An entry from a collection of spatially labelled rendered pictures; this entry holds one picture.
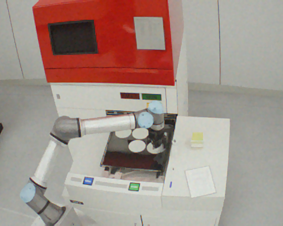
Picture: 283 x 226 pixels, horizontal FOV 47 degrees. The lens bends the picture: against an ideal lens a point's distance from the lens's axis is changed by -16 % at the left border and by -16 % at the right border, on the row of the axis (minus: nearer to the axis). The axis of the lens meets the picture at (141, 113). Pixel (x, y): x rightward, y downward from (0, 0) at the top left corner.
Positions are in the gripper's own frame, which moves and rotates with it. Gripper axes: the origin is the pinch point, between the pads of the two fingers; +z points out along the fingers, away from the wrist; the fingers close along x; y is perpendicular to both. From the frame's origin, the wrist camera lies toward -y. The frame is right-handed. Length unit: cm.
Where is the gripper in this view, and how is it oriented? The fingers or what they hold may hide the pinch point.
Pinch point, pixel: (161, 149)
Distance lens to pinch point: 223.9
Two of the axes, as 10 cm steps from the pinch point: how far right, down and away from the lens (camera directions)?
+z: 0.9, 7.5, 6.6
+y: -7.7, 4.7, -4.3
